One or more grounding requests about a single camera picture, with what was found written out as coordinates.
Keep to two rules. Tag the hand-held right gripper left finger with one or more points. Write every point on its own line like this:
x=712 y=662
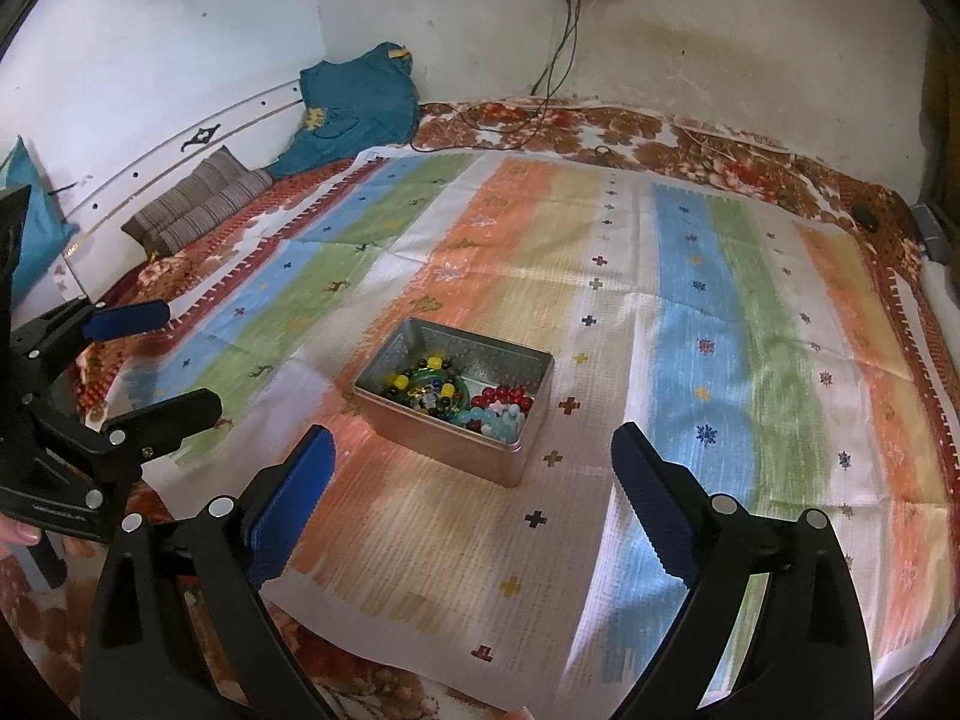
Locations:
x=292 y=495

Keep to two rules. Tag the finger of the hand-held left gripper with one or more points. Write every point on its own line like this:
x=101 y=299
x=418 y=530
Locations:
x=172 y=414
x=124 y=321

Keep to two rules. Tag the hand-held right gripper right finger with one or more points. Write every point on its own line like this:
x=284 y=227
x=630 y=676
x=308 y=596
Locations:
x=652 y=499

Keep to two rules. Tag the silver metal tin box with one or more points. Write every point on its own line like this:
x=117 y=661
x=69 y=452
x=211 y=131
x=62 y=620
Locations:
x=450 y=457

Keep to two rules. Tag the person's left hand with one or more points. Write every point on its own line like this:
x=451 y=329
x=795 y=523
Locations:
x=15 y=532

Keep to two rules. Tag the teal pillow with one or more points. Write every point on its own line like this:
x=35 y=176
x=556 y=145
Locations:
x=37 y=217

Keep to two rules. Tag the brown striped cushion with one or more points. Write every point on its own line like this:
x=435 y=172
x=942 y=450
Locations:
x=195 y=202

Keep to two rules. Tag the white bed headboard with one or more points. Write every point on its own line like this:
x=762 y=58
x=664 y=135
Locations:
x=150 y=165

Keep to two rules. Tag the green bangle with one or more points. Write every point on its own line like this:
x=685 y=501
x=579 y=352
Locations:
x=429 y=369

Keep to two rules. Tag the striped patterned mat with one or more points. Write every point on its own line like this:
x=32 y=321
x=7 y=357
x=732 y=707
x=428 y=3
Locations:
x=525 y=255

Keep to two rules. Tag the teal garment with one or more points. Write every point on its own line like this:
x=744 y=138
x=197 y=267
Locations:
x=352 y=97

